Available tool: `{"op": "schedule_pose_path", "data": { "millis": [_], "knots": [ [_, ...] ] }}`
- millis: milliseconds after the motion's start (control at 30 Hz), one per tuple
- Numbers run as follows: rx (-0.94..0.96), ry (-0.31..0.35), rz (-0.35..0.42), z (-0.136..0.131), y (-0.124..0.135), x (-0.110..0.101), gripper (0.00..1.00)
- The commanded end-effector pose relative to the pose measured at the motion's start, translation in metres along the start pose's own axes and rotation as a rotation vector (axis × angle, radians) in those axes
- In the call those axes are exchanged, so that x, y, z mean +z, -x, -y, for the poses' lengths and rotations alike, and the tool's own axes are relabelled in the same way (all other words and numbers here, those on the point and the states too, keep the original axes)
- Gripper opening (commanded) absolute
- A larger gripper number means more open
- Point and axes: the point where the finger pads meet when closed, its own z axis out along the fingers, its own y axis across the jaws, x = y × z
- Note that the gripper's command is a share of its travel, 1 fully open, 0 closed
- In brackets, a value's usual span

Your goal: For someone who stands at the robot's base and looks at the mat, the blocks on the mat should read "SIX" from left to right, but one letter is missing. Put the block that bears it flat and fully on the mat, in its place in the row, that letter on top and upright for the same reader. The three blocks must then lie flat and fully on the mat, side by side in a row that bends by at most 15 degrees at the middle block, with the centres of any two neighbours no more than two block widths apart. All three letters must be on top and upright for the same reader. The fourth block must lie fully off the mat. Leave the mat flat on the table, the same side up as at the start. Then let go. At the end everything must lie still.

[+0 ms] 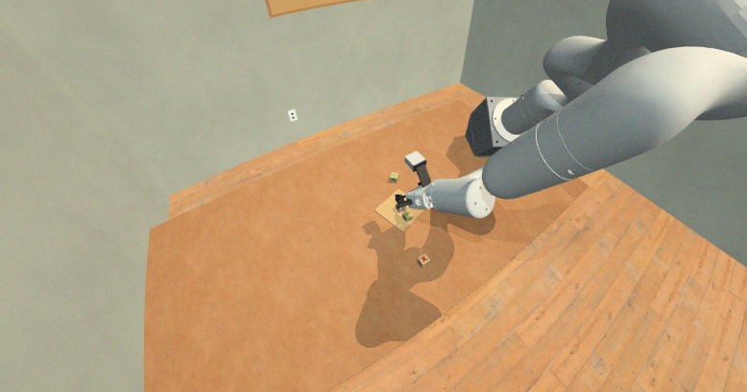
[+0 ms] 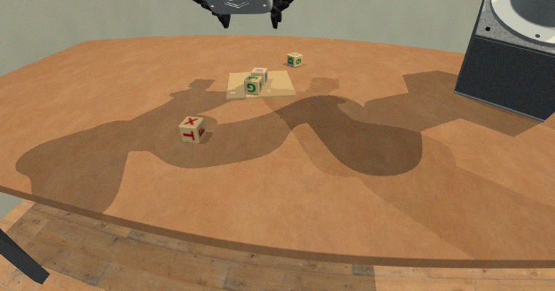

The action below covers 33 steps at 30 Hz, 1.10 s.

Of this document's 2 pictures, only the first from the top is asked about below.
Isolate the tan flat mat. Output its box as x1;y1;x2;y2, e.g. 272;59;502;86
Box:
375;189;424;232

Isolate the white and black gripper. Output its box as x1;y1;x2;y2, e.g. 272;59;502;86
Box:
395;183;429;209

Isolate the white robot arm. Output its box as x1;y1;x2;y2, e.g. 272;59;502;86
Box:
404;0;747;219

